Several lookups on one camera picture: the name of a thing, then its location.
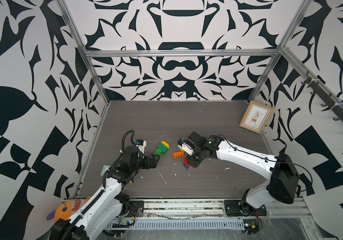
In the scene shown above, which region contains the dark green upturned lego brick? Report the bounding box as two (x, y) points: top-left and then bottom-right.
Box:
(154, 145), (168, 155)

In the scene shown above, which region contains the wooden picture frame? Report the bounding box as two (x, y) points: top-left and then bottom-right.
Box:
(239, 101), (275, 134)

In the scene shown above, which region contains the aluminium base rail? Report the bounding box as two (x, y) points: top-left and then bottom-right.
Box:
(130, 198), (312, 219)

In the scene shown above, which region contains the wall hook rack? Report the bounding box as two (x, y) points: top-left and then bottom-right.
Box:
(301, 71), (343, 123)

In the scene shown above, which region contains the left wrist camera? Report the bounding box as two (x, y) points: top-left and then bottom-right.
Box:
(134, 139), (147, 154)

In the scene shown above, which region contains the white cable duct strip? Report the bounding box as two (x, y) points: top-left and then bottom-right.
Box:
(106, 219), (245, 231)

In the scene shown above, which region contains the red square lego brick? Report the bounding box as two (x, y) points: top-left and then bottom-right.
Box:
(184, 159), (190, 166)

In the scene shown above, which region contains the dark green long lego brick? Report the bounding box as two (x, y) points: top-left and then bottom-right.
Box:
(157, 143), (168, 154)

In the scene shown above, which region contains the orange plush shark toy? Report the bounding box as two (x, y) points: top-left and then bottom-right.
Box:
(46, 197), (90, 223)

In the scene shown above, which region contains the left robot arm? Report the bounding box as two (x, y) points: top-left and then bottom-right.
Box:
(49, 130), (160, 240)

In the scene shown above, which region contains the orange long lego brick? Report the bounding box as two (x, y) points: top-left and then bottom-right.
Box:
(173, 151), (185, 159)

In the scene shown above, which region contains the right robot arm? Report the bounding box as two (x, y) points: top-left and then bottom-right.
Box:
(178, 132), (301, 217)

